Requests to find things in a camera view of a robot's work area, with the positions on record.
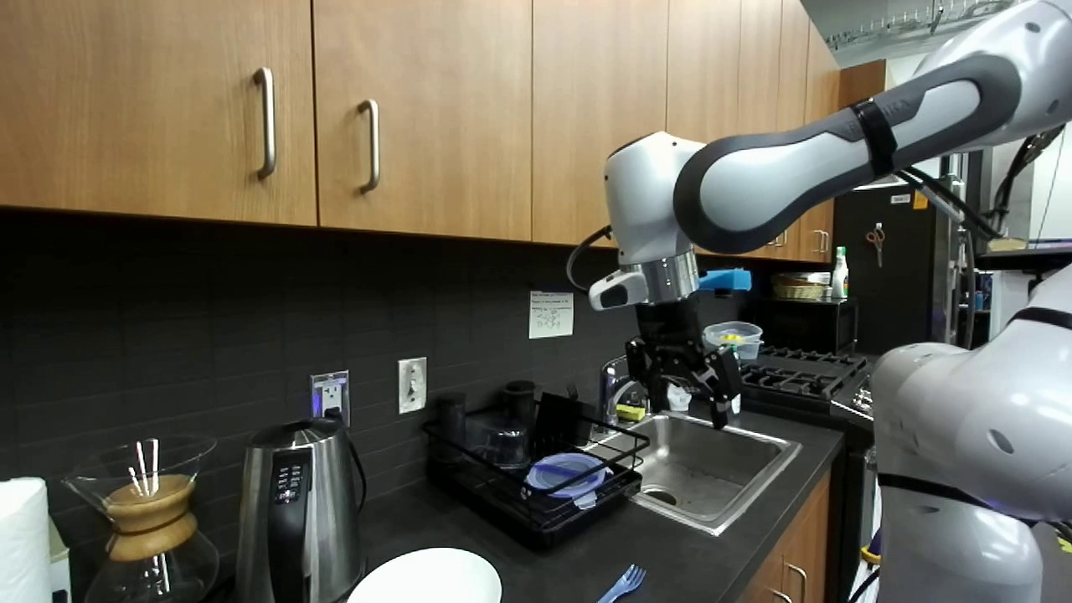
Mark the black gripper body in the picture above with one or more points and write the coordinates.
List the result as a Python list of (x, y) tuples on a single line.
[(674, 351)]

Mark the blue plate in rack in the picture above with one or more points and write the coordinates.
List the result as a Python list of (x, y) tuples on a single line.
[(567, 478)]

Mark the stainless steel electric kettle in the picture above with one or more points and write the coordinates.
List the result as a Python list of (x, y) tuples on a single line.
[(303, 495)]

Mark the wall power outlet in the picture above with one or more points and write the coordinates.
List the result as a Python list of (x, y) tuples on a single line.
[(329, 393)]

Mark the wooden upper cabinets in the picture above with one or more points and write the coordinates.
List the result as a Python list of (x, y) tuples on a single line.
[(464, 120)]

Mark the white paper towel roll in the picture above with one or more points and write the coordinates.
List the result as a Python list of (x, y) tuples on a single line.
[(23, 542)]

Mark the blue plastic fork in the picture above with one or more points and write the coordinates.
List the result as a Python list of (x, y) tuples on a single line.
[(623, 584)]

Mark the stainless steel sink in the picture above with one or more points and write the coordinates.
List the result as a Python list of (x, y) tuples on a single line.
[(698, 473)]

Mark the glass coffee carafe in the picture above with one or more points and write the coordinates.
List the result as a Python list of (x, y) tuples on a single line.
[(154, 549)]

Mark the wooden lower cabinet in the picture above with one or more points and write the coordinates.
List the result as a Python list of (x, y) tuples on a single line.
[(795, 565)]

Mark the wall light switch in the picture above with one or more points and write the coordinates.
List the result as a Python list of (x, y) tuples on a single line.
[(408, 383)]

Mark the white bowl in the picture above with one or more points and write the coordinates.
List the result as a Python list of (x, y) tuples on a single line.
[(432, 574)]

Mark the white paper note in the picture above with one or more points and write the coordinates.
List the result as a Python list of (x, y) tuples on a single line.
[(550, 315)]

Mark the black stove top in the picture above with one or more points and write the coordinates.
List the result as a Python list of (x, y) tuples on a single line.
[(814, 388)]

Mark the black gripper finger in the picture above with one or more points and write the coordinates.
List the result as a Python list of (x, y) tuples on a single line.
[(638, 363), (720, 400)]

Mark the chrome faucet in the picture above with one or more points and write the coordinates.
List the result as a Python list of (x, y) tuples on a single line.
[(621, 397)]

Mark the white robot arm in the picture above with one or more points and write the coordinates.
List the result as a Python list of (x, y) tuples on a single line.
[(973, 447)]

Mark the clear plastic container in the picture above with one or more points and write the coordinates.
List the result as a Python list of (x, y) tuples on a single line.
[(740, 339)]

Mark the black dish drying rack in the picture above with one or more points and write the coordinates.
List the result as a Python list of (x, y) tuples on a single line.
[(484, 458)]

